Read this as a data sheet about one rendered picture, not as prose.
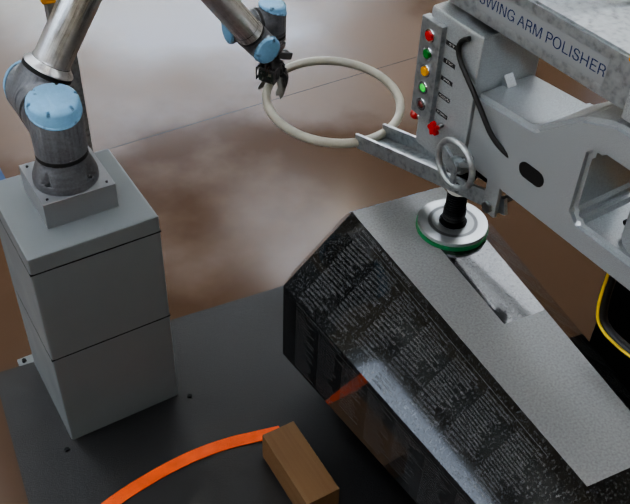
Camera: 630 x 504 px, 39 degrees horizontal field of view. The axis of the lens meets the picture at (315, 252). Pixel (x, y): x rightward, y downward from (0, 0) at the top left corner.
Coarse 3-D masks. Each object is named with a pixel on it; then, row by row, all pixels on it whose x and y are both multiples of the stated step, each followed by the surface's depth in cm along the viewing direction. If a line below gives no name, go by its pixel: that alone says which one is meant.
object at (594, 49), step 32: (480, 0) 207; (512, 0) 199; (544, 0) 193; (576, 0) 194; (608, 0) 194; (512, 32) 202; (544, 32) 194; (576, 32) 186; (608, 32) 184; (576, 64) 189; (608, 64) 182; (608, 96) 185
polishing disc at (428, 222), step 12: (432, 204) 274; (468, 204) 275; (420, 216) 269; (432, 216) 270; (468, 216) 270; (480, 216) 270; (420, 228) 266; (432, 228) 265; (444, 228) 266; (468, 228) 266; (480, 228) 266; (432, 240) 263; (444, 240) 262; (456, 240) 262; (468, 240) 262; (480, 240) 264
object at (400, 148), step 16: (384, 128) 291; (368, 144) 282; (384, 144) 288; (400, 144) 286; (416, 144) 279; (384, 160) 277; (400, 160) 270; (416, 160) 263; (432, 160) 272; (432, 176) 258; (464, 192) 248; (480, 192) 242
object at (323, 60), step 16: (288, 64) 312; (304, 64) 315; (320, 64) 318; (336, 64) 318; (352, 64) 317; (384, 80) 312; (400, 96) 305; (272, 112) 293; (400, 112) 299; (288, 128) 288; (320, 144) 286; (336, 144) 286; (352, 144) 286
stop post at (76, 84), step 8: (40, 0) 325; (48, 0) 326; (48, 8) 330; (48, 16) 333; (72, 64) 348; (72, 72) 350; (80, 80) 354; (80, 88) 356; (80, 96) 358; (88, 128) 369; (88, 136) 372; (88, 144) 374
